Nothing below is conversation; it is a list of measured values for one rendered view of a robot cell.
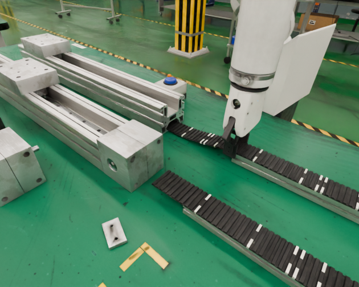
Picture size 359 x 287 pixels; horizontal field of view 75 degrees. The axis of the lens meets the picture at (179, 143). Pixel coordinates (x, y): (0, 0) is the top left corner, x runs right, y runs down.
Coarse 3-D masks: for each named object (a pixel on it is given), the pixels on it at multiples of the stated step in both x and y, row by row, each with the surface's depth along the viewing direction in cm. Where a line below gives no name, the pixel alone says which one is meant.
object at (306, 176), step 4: (304, 172) 50; (308, 172) 50; (312, 172) 50; (300, 176) 49; (304, 176) 49; (308, 176) 49; (300, 180) 48; (304, 180) 48; (308, 180) 48; (304, 184) 47
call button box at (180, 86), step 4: (160, 80) 79; (180, 80) 79; (156, 84) 77; (160, 84) 77; (164, 84) 77; (168, 84) 76; (172, 84) 76; (176, 84) 77; (180, 84) 77; (184, 84) 78; (168, 88) 75; (172, 88) 74; (176, 88) 75; (180, 88) 77; (184, 88) 79; (180, 92) 78; (184, 92) 80
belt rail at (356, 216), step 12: (240, 156) 54; (252, 168) 54; (264, 168) 52; (276, 180) 51; (288, 180) 49; (300, 192) 49; (312, 192) 47; (324, 204) 47; (336, 204) 45; (348, 216) 45
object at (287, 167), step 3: (285, 162) 52; (288, 162) 52; (291, 162) 52; (285, 165) 51; (288, 165) 52; (291, 165) 51; (282, 168) 50; (285, 168) 51; (288, 168) 50; (291, 168) 51; (279, 171) 50; (282, 171) 50; (285, 171) 50; (288, 171) 50; (279, 174) 50; (282, 174) 49; (285, 174) 49; (288, 174) 49; (285, 177) 49
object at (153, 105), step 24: (24, 48) 95; (72, 72) 79; (96, 72) 83; (120, 72) 77; (96, 96) 77; (120, 96) 69; (144, 96) 64; (168, 96) 66; (144, 120) 66; (168, 120) 64
